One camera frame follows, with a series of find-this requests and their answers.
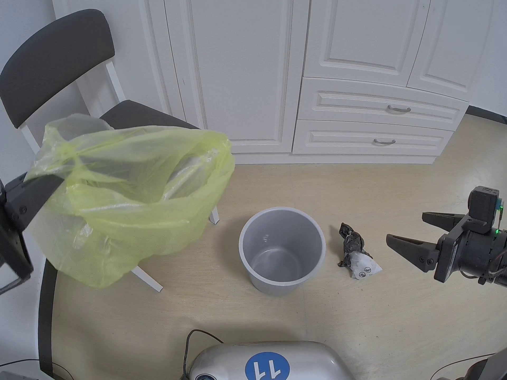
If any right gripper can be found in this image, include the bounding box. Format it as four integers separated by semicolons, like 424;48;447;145
386;212;496;283

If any grey and white chair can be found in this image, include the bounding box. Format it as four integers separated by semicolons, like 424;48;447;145
0;9;220;293

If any white printed wrapper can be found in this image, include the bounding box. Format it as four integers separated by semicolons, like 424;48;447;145
349;251;383;280

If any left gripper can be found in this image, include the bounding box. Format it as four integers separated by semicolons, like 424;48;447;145
0;175;66;281

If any grey trash bin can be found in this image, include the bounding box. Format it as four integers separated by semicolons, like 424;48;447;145
238;207;327;297

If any white wardrobe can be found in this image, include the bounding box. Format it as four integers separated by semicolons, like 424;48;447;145
48;0;496;165

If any yellow plastic bag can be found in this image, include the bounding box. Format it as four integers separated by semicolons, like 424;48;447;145
25;113;237;290

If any black plastic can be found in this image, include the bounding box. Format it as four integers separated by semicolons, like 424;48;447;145
337;222;374;269

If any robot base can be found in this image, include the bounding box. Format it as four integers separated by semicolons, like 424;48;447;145
189;340;355;380

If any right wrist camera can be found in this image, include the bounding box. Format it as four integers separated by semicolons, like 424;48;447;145
463;186;507;234

